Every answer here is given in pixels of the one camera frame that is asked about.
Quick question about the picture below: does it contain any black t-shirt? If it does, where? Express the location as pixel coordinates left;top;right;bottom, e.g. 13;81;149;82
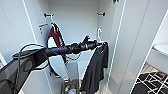
79;41;110;94

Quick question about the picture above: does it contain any white wardrobe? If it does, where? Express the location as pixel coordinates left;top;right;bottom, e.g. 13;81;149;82
21;0;126;94

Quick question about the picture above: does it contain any white inner shelf unit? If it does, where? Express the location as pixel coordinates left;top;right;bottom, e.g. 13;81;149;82
77;59;90;82

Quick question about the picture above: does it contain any maroon and white jacket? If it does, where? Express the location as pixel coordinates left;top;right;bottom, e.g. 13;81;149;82
46;22;70;80

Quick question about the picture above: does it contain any grey clothes hanger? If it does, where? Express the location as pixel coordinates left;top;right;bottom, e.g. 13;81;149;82
49;16;62;38

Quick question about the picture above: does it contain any orange clothes hanger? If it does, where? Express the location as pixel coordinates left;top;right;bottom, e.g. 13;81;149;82
37;22;50;30

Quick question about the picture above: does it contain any black door hinge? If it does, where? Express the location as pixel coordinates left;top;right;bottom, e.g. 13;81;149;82
112;0;121;4

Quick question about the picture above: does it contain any white round table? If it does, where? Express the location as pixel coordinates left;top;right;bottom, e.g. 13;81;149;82
152;44;168;57

